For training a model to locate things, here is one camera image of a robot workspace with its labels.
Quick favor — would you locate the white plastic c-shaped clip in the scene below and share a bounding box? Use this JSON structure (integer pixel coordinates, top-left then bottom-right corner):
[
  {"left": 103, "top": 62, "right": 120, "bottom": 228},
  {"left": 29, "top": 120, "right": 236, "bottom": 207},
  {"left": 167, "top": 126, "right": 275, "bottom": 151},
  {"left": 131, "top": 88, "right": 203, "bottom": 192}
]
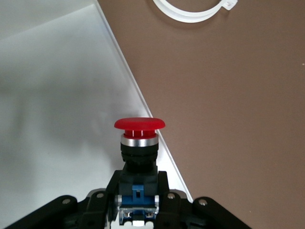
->
[{"left": 152, "top": 0, "right": 239, "bottom": 24}]

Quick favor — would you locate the red mushroom push button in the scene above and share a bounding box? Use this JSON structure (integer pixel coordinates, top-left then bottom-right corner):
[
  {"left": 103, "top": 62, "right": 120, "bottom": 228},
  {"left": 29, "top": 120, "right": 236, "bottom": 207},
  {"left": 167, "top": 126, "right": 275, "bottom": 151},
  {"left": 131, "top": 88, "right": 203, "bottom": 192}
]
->
[{"left": 113, "top": 117, "right": 166, "bottom": 227}]

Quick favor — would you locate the white drawer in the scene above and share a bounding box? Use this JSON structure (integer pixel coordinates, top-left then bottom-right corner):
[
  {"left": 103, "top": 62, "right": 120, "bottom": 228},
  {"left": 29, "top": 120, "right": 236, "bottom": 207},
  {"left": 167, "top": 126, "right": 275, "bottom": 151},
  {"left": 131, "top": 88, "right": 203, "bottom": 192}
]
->
[{"left": 0, "top": 0, "right": 194, "bottom": 229}]

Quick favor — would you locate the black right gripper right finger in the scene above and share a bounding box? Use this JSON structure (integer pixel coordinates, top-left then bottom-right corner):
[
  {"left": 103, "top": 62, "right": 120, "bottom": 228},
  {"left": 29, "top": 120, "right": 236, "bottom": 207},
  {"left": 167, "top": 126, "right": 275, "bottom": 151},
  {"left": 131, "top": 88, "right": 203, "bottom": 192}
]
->
[{"left": 154, "top": 171, "right": 251, "bottom": 229}]

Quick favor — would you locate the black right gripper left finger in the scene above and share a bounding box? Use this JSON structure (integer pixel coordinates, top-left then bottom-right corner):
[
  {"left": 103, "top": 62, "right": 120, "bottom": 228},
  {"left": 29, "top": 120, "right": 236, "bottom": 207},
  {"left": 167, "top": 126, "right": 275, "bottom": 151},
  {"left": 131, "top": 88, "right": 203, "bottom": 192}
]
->
[{"left": 4, "top": 170, "right": 121, "bottom": 229}]

